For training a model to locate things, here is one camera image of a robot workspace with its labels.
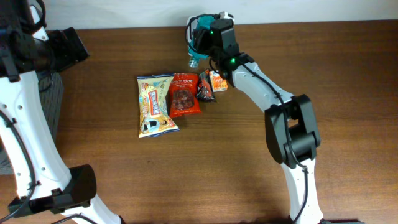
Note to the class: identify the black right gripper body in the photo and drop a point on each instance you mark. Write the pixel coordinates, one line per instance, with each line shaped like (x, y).
(208, 44)

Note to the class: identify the green Listerine mouthwash bottle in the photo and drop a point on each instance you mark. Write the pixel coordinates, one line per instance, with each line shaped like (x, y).
(203, 43)

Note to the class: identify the small orange snack box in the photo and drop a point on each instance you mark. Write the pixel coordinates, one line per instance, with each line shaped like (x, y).
(217, 83)

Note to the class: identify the black red triangular packet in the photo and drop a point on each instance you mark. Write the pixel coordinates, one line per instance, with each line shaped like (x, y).
(204, 89)

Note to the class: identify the red snack bag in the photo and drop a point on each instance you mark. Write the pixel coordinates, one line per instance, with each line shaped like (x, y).
(182, 91)

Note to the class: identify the yellow chips bag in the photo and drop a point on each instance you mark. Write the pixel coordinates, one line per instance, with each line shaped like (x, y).
(154, 118)

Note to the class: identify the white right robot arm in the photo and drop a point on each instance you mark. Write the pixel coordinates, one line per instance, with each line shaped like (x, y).
(292, 134)

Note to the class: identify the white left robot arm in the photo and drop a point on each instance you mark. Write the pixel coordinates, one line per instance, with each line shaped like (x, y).
(44, 182)

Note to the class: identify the white barcode scanner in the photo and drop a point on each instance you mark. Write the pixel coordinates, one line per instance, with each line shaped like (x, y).
(196, 22)

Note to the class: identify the grey plastic mesh basket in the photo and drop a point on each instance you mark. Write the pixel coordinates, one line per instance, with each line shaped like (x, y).
(51, 89)

